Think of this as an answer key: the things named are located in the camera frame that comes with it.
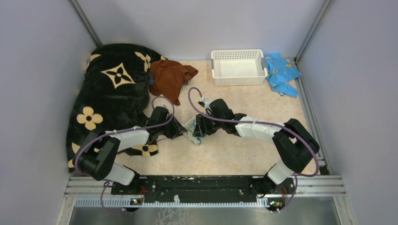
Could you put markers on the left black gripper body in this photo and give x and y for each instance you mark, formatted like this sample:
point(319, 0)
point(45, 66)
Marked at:
point(164, 128)

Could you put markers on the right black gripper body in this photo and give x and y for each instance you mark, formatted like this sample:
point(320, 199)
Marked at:
point(210, 126)

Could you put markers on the teal rabbit pattern towel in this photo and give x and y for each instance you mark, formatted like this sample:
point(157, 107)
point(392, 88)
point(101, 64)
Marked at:
point(189, 135)

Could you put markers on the brown towel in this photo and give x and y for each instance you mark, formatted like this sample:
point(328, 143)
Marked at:
point(169, 77)

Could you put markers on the white plastic basket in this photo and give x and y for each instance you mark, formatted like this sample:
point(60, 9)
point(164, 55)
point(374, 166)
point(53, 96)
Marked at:
point(238, 67)

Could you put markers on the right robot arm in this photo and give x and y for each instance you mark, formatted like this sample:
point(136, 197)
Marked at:
point(294, 144)

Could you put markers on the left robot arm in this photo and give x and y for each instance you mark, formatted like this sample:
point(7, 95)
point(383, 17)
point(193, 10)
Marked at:
point(96, 157)

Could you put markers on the black blanket with tan flowers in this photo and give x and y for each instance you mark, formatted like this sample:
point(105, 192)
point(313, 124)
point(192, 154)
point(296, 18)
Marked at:
point(113, 95)

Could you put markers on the light blue cloth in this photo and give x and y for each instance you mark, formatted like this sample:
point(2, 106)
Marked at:
point(281, 72)

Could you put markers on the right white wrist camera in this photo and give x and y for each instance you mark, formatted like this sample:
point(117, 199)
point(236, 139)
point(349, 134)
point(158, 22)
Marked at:
point(204, 102)

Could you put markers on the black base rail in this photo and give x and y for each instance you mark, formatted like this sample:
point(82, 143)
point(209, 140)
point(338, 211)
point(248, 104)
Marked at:
point(202, 189)

